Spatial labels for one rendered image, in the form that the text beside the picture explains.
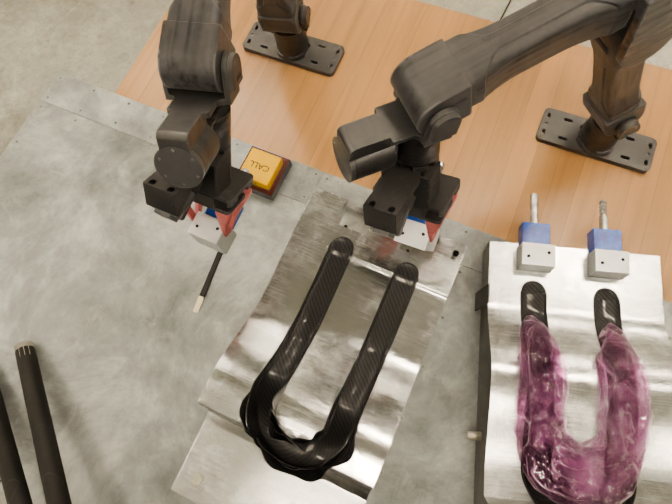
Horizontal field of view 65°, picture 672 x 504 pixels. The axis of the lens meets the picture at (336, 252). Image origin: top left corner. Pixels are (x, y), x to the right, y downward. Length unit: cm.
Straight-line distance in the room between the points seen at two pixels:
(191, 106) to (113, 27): 187
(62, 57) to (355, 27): 157
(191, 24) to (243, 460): 58
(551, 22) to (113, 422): 83
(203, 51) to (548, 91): 69
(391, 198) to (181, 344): 47
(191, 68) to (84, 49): 186
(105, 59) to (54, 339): 156
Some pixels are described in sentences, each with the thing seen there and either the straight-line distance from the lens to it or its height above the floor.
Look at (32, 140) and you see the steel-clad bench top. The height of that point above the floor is 80.
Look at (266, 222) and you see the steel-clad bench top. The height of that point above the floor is 80.
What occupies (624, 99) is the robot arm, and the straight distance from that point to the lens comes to 89.
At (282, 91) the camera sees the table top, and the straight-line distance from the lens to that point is 108.
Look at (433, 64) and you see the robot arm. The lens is 58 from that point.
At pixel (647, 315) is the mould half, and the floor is 86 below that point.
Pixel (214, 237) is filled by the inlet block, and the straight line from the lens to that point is 78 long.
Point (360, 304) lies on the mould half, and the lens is 80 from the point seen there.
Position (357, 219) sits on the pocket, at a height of 86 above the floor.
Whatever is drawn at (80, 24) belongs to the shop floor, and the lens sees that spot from 256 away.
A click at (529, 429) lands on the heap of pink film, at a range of 78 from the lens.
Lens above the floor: 166
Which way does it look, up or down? 71 degrees down
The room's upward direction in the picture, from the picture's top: 12 degrees counter-clockwise
